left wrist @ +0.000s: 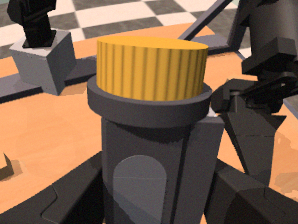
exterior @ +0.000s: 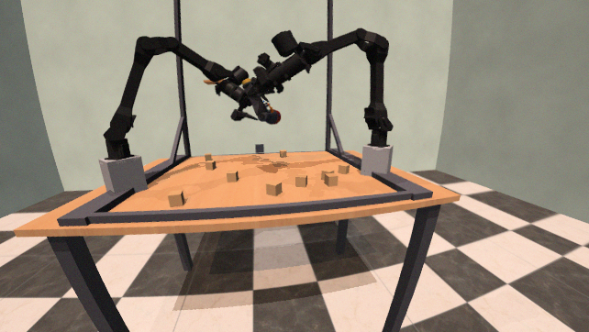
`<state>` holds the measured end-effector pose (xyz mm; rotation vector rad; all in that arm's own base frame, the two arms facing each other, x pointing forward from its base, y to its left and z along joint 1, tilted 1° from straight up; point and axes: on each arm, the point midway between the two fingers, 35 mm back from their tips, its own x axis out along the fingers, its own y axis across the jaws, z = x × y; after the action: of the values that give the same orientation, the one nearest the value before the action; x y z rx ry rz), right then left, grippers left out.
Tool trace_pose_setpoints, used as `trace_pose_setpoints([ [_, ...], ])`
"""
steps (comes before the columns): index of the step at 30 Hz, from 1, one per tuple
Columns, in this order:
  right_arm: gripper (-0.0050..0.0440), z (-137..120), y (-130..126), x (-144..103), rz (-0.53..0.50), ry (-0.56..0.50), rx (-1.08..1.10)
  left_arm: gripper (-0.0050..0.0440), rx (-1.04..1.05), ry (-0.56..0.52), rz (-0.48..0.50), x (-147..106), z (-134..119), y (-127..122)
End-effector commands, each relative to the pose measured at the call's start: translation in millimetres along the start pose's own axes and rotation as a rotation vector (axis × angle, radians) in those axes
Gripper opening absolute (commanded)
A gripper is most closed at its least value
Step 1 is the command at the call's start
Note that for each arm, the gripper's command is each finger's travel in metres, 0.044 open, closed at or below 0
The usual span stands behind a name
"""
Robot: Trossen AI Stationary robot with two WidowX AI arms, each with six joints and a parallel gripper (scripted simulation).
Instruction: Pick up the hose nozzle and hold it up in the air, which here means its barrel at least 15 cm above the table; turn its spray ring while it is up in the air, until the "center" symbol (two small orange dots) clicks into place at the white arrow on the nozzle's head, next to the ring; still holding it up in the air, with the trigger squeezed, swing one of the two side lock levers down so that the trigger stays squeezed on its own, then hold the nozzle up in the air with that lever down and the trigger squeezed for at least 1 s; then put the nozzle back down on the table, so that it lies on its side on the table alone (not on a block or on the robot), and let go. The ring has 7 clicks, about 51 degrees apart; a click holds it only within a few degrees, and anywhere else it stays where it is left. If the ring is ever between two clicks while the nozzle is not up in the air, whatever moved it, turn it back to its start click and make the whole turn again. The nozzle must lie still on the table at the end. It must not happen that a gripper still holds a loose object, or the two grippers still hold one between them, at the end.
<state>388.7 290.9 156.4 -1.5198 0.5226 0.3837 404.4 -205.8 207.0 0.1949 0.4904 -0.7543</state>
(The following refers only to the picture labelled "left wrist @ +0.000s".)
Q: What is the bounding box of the dark grey hose nozzle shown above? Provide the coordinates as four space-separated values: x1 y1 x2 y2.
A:
87 36 225 224

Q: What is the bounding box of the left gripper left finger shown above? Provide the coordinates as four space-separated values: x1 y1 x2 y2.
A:
0 151 104 224

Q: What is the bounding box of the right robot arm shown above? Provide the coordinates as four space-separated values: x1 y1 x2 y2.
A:
7 0 57 49

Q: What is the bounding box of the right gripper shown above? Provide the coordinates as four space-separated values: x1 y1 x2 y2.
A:
210 0 298 187

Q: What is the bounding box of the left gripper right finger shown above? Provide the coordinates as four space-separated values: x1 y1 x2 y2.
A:
203 158 298 224

